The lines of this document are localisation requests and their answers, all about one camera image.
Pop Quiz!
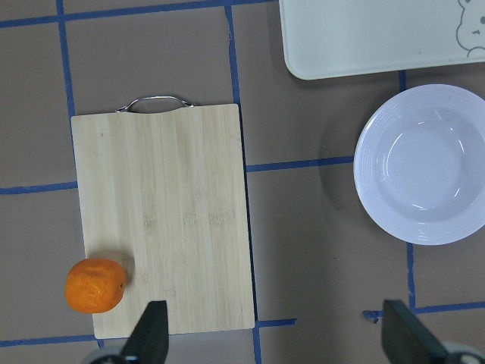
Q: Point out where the orange mandarin fruit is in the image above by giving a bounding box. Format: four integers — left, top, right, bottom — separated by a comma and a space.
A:
64, 258, 127, 314

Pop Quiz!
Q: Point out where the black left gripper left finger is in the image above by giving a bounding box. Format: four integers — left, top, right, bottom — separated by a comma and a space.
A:
120, 300, 168, 364

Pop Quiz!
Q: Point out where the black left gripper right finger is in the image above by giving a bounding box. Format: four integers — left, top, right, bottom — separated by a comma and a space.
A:
381, 300, 448, 364

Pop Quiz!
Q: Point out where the white bear tray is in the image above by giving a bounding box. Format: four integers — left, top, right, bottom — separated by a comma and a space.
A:
279, 1, 484, 80

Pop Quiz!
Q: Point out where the white round bowl plate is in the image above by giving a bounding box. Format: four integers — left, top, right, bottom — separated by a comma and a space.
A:
353, 84, 484, 246

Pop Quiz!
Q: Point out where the bamboo cutting board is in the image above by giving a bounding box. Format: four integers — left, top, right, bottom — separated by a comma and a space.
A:
71, 104, 255, 339

